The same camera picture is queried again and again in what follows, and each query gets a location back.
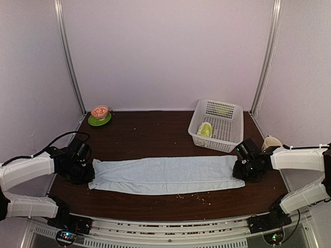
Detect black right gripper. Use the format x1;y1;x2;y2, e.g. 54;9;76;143
232;160;258;182

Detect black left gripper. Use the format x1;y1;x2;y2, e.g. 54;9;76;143
63;160;95;185

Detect white plastic basket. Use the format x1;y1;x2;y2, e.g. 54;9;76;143
188;99;244;153

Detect green patterned towel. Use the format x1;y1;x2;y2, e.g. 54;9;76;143
197;122;213;138

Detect light blue towel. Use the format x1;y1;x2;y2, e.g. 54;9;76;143
88;156;245;195

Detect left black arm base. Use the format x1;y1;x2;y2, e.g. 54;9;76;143
46;197;92;235

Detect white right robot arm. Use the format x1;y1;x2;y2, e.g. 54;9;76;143
232;138;330;228

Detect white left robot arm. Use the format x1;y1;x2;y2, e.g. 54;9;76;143
1;138;95;229

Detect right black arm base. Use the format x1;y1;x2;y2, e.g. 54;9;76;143
247;195;292;234

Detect beige patterned mug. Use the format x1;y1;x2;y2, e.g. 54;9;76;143
262;135;282;150

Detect green plate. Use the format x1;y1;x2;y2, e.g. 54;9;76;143
87;112;112;127

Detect red patterned bowl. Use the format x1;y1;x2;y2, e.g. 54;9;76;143
91;105;109;120

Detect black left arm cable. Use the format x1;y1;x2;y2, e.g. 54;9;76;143
0;131;90;166

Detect aluminium front rail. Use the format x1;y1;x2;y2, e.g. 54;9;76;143
20;209;319;247

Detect right aluminium frame post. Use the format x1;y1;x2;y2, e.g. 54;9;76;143
250;0;282;116

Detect aluminium frame post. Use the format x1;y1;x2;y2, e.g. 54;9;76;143
250;0;282;116
54;0;86;115

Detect left aluminium frame post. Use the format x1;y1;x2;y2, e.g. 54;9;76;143
54;0;86;115

